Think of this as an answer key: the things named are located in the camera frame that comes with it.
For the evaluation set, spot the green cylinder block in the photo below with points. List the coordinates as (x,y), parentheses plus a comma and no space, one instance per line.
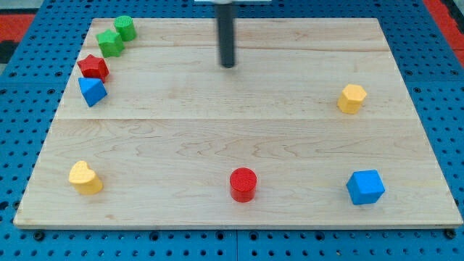
(125,27)

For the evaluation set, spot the red star block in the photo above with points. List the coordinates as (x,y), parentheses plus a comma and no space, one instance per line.
(93,67)

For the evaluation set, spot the red cylinder block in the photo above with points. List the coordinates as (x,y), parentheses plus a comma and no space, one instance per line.
(243,183)

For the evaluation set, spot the white arm mount plate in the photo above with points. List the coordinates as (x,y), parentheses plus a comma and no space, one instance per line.
(232,1)

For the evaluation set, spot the blue triangle block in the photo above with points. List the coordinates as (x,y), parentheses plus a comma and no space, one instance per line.
(92,89)

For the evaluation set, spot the blue cube block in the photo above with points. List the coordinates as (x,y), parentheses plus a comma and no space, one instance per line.
(365,187)

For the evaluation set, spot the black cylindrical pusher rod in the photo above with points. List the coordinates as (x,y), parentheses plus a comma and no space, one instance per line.
(224,14)

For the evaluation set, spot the yellow hexagon block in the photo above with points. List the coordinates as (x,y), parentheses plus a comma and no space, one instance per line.
(351,99)

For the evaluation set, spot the light wooden board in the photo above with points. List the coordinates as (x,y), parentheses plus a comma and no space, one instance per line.
(175,124)

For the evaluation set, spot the green star block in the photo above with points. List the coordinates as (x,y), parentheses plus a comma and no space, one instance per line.
(110,43)

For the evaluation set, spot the yellow heart block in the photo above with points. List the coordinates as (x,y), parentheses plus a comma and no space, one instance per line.
(84,180)

